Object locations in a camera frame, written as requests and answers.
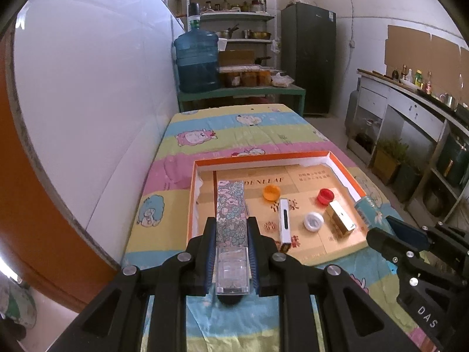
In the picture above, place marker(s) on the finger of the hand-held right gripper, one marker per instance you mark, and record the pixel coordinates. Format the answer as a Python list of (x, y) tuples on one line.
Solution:
[(384, 244), (412, 234)]

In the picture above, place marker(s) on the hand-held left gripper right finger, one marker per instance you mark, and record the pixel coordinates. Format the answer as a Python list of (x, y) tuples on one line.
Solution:
[(253, 260)]

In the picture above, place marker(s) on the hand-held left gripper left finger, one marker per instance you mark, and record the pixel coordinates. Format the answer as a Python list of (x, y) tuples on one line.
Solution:
[(211, 260)]

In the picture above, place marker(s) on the teal floral box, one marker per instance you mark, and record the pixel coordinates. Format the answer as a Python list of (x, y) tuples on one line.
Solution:
[(368, 211)]

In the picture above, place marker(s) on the white rectangular box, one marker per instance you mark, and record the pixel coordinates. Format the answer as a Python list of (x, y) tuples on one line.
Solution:
[(284, 223)]

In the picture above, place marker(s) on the gold rectangular box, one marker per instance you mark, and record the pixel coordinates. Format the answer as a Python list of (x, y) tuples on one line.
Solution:
[(340, 220)]

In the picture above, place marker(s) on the floral clear plastic box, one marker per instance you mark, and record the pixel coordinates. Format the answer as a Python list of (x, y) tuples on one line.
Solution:
[(231, 212)]

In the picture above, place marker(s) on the red bottle cap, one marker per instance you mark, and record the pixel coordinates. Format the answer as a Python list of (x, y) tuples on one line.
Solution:
[(325, 196)]

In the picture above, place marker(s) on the orange-rimmed cardboard tray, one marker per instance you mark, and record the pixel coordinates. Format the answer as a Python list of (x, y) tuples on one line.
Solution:
[(315, 176)]

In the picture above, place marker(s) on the dark planter pot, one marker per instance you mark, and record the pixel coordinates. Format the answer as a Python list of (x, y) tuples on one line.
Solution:
[(408, 181)]

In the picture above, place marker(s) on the orange bottle cap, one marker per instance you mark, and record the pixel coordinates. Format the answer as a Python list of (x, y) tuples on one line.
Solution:
[(272, 192)]

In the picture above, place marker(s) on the white bottle cap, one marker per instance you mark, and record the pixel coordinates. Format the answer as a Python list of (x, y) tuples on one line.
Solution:
[(313, 223)]

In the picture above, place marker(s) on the yellow planter with plant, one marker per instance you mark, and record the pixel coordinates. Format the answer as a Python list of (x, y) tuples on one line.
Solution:
[(390, 157)]

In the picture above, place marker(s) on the grey kitchen counter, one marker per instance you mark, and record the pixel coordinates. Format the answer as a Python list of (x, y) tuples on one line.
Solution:
[(414, 106)]

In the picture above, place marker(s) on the grey gas cylinder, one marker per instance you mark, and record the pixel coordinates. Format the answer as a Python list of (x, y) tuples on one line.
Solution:
[(351, 110)]

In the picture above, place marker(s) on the metal cup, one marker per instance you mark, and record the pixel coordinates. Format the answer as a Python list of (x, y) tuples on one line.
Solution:
[(449, 99)]

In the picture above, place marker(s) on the red capped bottle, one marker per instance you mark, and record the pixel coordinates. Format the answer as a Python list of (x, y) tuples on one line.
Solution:
[(428, 83)]

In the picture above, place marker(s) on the yellow green bottle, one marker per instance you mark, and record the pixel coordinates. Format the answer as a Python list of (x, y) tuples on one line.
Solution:
[(418, 77)]

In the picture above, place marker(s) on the dark sauce bottle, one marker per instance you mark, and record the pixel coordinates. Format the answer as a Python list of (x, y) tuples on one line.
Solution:
[(395, 74)]

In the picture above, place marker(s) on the green table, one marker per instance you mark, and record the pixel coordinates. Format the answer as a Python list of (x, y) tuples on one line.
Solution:
[(242, 93)]

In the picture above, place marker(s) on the orange food jar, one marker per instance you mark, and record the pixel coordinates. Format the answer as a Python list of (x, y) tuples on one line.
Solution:
[(249, 78), (264, 77), (231, 79)]

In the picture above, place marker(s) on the white plastic bag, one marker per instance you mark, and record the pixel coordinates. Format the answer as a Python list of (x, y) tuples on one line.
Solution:
[(283, 80)]

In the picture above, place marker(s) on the blue water jug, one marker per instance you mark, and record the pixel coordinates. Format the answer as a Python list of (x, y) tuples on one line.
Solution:
[(196, 62)]

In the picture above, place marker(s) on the green patterned cloth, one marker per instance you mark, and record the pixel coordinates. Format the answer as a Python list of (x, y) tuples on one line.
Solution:
[(14, 300)]

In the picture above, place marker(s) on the brown cardboard box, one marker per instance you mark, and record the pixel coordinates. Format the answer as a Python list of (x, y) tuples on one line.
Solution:
[(236, 58)]

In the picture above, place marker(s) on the dark green refrigerator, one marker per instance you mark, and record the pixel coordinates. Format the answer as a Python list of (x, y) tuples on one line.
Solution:
[(309, 55)]

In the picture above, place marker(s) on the white metal shelf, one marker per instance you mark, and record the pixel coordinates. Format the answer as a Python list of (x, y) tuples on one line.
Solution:
[(238, 16)]

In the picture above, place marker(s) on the wooden door frame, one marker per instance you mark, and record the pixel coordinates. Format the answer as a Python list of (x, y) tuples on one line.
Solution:
[(36, 209)]

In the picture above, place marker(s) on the cardboard sheet on wall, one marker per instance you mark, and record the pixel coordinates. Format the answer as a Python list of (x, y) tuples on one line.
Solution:
[(421, 51)]

